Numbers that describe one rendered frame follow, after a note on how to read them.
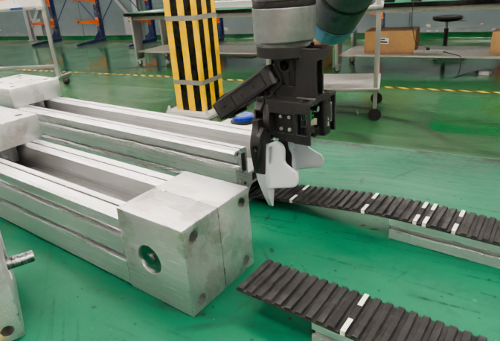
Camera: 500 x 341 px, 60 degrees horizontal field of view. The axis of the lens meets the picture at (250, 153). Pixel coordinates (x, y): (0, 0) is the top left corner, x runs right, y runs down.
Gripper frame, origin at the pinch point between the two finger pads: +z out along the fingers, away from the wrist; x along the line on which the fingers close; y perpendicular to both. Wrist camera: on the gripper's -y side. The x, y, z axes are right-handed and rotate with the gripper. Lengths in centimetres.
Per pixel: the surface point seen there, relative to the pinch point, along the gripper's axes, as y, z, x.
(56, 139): -49.6, -1.0, -4.0
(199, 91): -226, 57, 225
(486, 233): 26.4, -1.4, -1.5
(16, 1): -523, -27, 238
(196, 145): -10.3, -6.4, -4.8
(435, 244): 21.8, 1.1, -2.0
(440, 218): 21.8, -1.4, -0.6
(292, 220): 4.5, 2.0, -3.9
